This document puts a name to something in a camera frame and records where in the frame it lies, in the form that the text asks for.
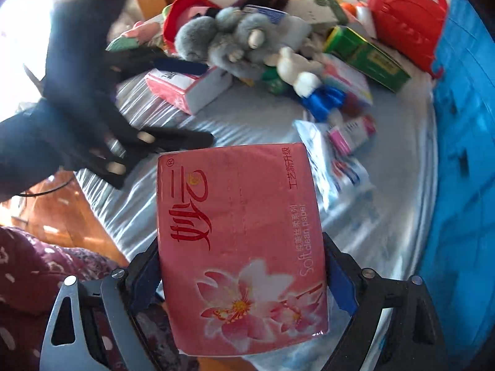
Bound person's maroon floral clothing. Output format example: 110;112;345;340
0;226;202;371

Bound black cable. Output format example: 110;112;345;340
13;170;80;198

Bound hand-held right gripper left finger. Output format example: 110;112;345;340
40;244;165;371

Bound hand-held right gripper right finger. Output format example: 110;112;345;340
315;232;448;371

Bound blue and white tissue pack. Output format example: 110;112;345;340
293;119;374;205

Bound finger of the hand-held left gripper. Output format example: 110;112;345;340
104;45;211;79
73;126;214;191

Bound person's left forearm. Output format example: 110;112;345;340
0;100;78;203

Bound blue plastic crate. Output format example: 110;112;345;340
419;0;495;371

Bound pink and white medicine box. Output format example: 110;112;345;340
328;117;377;156

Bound pink and white tissue box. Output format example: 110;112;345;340
145;66;233;116

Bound pink floral tissue pack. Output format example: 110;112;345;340
157;142;330;357

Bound green cardboard box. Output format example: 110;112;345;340
323;25;411;93

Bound dark maroon plush toy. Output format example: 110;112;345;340
232;0;291;11

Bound white plastic bottle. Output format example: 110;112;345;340
354;3;377;40

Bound grey plush koala toy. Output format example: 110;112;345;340
174;6;312;83

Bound white plush toy blue bow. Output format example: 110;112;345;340
275;46;349;121

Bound red round container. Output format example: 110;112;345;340
162;0;223;57

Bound red plastic basket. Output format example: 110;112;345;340
367;0;449;79

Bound colourful striped packet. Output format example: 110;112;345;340
319;53;374;107

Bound wooden desktop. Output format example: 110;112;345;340
0;174;130;265

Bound white box green print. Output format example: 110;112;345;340
288;0;349;33

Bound green and pink floral packet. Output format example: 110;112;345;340
105;19;165;53

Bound white box blue print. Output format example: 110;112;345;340
240;4;291;24

